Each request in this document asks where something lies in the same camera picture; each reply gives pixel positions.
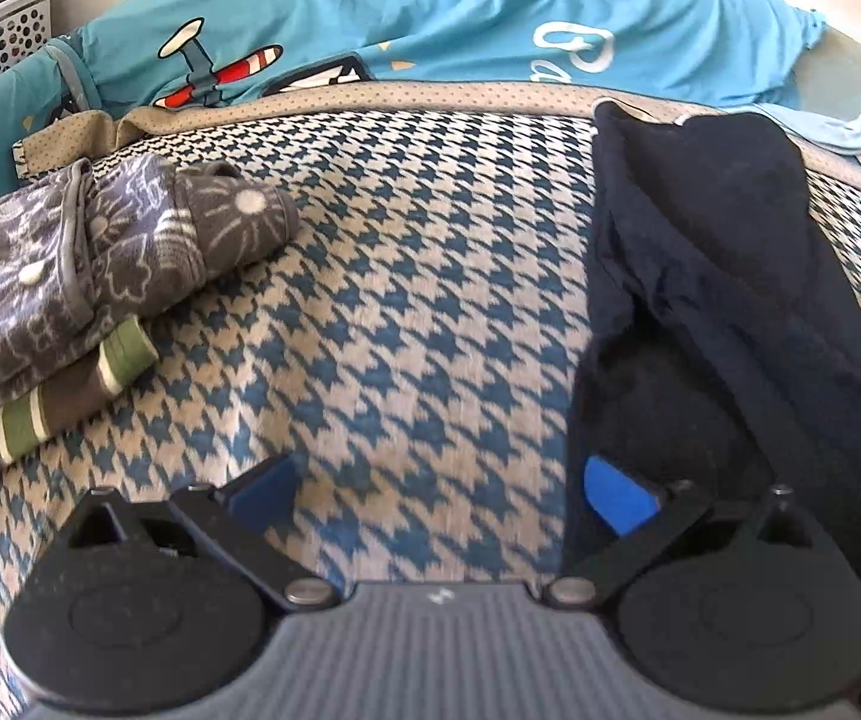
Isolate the blue airplane-print bedsheet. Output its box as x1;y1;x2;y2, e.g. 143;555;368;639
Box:
0;0;861;218

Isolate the blue beige houndstooth mat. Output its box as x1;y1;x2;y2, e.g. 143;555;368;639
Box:
0;79;861;706

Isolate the brown green-striped folded garment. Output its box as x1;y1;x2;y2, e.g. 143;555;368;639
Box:
0;315;159;497

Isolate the grey pillow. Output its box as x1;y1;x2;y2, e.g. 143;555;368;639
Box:
794;30;861;119

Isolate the black t-shirt red print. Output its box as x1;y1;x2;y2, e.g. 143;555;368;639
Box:
565;100;861;616

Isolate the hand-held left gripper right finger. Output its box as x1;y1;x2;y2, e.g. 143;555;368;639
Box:
541;456;814;611

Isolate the grey floral folded garment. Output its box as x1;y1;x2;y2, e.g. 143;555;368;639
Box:
0;154;301;451

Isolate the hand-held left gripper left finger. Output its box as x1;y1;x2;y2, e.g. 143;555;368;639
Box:
66;454;343;614

